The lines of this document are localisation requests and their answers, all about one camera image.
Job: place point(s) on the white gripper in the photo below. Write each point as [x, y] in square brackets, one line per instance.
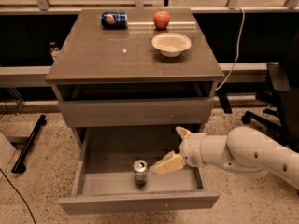
[191, 149]

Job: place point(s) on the silver 7up can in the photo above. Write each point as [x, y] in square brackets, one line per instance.
[140, 169]

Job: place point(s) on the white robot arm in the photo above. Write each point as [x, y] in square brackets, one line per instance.
[243, 151]

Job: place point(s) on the open grey middle drawer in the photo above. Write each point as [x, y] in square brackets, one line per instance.
[104, 181]

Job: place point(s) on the grey drawer cabinet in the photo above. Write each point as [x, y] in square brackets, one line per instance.
[92, 54]

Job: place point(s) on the grey top drawer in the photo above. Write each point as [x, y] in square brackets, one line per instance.
[134, 104]

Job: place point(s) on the blue pepsi can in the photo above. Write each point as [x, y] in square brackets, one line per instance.
[114, 20]

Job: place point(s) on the white paper bowl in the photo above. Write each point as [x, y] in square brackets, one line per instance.
[171, 44]

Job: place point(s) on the black office chair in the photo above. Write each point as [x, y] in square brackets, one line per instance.
[281, 89]

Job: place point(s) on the red apple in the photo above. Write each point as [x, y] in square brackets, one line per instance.
[161, 19]

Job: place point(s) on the black table leg foot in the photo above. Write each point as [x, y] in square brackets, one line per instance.
[19, 166]

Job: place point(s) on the grey metal window rail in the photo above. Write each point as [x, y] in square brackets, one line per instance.
[35, 76]

